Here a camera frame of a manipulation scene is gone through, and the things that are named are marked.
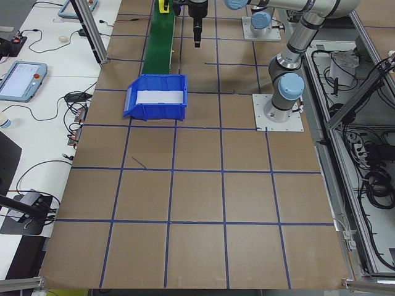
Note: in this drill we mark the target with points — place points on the yellow foam block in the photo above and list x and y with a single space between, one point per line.
161 7

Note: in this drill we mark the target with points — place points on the silver arm base connector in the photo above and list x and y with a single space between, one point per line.
300 108
277 26

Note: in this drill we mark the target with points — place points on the green conveyor belt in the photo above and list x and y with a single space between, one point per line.
159 46

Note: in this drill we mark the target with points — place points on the white foam pad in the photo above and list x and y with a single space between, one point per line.
159 96

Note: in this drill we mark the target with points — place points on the grey teach pendant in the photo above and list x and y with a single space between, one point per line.
78 7
21 81

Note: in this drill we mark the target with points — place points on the black plug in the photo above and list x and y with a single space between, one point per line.
82 32

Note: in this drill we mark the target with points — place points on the blue plastic bin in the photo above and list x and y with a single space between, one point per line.
154 111

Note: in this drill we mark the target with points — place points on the small white round object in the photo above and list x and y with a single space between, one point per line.
63 38

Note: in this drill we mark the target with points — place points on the black adapter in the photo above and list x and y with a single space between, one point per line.
77 98

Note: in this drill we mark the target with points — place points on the small grey hub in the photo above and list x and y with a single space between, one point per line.
80 114
75 137

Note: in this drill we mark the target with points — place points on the white crumpled bag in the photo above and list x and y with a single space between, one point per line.
344 66

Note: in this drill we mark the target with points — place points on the black box with red button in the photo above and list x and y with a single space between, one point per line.
14 46

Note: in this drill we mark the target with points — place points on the white paper cup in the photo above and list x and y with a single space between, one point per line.
5 121

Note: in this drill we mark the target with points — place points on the black monitor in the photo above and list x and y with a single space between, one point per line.
9 160

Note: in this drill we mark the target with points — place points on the small grey box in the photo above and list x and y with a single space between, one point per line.
29 197

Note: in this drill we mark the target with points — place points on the aluminium profile bar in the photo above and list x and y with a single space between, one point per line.
367 284
21 283

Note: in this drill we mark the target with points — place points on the white square base plate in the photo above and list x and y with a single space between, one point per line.
247 31
293 123

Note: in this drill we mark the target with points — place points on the aluminium profile post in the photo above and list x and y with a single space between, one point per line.
92 34

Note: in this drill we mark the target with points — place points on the V-shaped metal bar frame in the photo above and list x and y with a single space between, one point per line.
339 172

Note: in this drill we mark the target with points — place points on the black stand base plate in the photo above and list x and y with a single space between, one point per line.
18 228

